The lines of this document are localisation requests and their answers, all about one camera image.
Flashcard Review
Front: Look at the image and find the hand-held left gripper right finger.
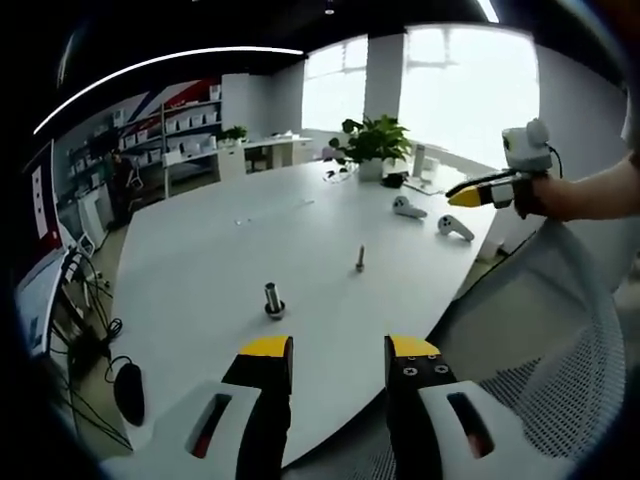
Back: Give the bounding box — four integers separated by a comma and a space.
384, 333, 525, 480

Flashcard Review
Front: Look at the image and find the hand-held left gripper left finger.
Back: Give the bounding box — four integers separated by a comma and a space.
183, 334, 296, 480

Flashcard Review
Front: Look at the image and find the large threaded steel stud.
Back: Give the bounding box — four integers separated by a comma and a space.
263, 282, 288, 322

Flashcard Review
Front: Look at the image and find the person's right hand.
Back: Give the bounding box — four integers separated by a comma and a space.
513, 171, 555, 220

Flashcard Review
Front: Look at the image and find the white handheld controller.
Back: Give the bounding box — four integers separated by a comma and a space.
436, 214, 477, 243
391, 195, 429, 220

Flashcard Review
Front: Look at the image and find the large potted green plant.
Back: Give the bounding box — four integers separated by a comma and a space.
328, 114, 415, 183

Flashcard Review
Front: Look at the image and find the black oval device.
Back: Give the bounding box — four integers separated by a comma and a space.
114, 361, 147, 428

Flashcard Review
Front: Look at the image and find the grey mesh office chair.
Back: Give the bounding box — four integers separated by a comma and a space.
428, 218, 630, 464

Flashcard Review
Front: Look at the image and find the white low cabinet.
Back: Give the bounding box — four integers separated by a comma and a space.
216, 135, 314, 182

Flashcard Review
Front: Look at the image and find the white side desk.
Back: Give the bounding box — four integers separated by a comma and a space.
13, 248, 77, 357

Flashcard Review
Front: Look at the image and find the small green plant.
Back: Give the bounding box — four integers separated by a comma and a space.
216, 124, 249, 147

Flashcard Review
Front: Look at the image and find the shelving unit with white boxes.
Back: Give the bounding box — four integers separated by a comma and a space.
66, 81, 225, 197

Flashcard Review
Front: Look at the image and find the red screen monitor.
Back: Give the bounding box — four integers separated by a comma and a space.
18, 139, 67, 262

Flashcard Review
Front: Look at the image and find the curved ceiling light strip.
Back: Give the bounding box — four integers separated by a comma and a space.
32, 45, 305, 135

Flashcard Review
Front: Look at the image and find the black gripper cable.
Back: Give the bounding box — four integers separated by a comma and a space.
545, 141, 565, 180

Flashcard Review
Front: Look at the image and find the tangle of black cables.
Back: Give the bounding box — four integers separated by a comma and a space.
48, 248, 132, 449

